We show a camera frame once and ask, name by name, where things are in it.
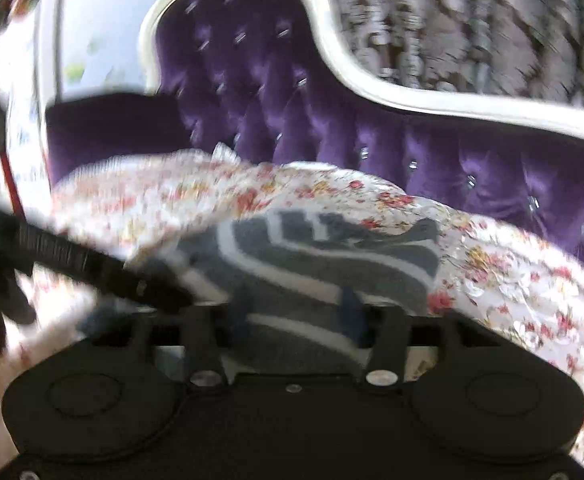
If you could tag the damask patterned curtain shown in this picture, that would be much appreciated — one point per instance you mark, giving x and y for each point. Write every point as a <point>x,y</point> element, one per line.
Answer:
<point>531,49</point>

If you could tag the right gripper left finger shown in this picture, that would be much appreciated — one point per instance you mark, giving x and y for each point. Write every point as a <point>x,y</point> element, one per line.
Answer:
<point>208,331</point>

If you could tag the purple tufted chaise sofa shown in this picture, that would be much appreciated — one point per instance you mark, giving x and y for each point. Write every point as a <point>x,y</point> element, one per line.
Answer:
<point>273,80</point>

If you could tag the grey white striped sweater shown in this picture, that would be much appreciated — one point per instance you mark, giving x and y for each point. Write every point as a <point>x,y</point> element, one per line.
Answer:
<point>295,263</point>

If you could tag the floral bed sheet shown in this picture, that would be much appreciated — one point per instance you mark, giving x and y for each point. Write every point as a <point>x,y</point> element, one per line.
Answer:
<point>96,388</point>

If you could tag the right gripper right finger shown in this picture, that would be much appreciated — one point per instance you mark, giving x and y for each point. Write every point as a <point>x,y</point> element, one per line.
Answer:
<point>384,331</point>

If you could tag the white cabinet with stickers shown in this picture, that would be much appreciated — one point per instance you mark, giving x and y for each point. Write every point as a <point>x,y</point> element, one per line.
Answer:
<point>60,50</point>

